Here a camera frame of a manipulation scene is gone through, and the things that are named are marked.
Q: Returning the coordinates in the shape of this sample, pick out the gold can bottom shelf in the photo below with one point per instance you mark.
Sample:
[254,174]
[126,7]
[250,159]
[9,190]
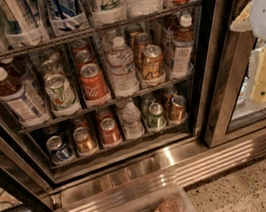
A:
[85,143]

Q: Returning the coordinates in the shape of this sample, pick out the green can bottom shelf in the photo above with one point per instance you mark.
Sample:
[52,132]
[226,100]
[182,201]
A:
[155,116]

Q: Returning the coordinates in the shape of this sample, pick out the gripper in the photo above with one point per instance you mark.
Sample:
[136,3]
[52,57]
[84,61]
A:
[243,23]

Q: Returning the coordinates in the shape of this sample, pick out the brown tea bottle left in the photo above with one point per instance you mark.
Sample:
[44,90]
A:
[23,99]

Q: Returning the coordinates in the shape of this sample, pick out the brown tea bottle right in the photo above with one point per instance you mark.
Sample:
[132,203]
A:
[182,43]

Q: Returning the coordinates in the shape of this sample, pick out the clear water bottle middle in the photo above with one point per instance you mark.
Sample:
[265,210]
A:
[122,68]

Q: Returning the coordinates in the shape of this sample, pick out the fridge sliding glass door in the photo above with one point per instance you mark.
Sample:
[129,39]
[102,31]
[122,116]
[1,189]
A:
[226,65]

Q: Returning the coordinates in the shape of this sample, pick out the blue pepsi can bottom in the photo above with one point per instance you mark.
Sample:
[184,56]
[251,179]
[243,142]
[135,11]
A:
[59,150]

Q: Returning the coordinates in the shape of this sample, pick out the green white 7up can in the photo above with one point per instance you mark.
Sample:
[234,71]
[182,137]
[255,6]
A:
[62,96]

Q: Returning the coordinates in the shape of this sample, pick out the gold can shelf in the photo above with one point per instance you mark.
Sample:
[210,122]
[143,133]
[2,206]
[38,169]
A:
[151,70]
[85,143]

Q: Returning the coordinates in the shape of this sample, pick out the blue pepsi can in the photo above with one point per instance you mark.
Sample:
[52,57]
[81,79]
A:
[59,150]
[65,15]

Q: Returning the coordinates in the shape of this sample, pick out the small water bottle bottom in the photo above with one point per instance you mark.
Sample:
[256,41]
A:
[132,121]

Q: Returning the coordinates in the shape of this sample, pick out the red coca-cola can middle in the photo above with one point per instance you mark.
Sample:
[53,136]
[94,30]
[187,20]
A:
[94,85]

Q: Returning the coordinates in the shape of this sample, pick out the gold can middle shelf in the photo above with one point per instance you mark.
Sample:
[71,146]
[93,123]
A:
[151,70]

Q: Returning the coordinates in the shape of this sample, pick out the silver can top shelf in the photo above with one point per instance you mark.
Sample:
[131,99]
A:
[24,25]

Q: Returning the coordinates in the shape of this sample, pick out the brown tea bottle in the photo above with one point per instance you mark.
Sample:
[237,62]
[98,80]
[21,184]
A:
[23,99]
[182,43]

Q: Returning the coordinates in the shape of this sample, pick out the orange can bottom shelf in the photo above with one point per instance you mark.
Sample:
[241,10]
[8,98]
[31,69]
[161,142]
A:
[177,111]

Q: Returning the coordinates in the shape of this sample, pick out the steel fridge vent grille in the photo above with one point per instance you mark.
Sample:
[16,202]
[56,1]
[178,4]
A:
[183,164]

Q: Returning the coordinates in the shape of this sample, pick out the red can bottom shelf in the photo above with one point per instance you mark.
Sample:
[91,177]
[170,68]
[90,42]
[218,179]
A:
[110,132]

